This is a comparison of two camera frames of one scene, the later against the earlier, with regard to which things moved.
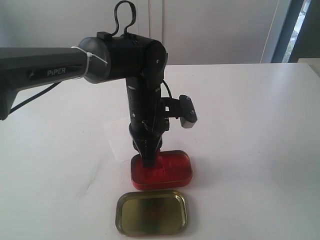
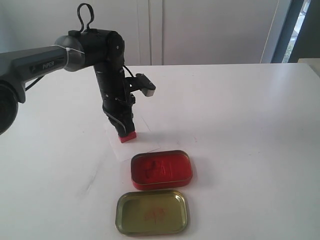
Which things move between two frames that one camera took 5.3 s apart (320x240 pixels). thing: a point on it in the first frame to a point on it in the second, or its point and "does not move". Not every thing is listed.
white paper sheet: (120, 138) does not move
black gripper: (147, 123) to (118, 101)
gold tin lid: (158, 213) does not move
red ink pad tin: (173, 169) does not move
